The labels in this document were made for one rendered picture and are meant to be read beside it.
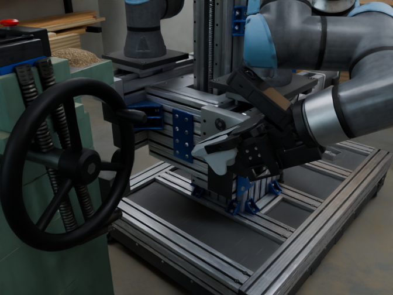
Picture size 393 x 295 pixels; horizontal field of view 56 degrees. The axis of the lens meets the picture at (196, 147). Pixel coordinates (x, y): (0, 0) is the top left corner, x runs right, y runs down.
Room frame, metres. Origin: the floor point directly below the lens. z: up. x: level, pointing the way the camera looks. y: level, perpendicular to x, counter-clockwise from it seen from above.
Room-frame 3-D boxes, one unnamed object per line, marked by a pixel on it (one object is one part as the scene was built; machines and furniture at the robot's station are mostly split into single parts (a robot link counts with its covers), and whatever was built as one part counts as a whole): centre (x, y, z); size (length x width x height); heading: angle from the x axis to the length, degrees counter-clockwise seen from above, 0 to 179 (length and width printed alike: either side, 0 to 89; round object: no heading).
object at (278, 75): (1.02, -0.19, 0.87); 0.15 x 0.15 x 0.10
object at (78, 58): (0.89, 0.30, 0.91); 0.12 x 0.09 x 0.03; 63
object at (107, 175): (0.86, 0.25, 0.58); 0.12 x 0.08 x 0.08; 63
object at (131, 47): (1.34, 0.18, 0.87); 0.15 x 0.15 x 0.10
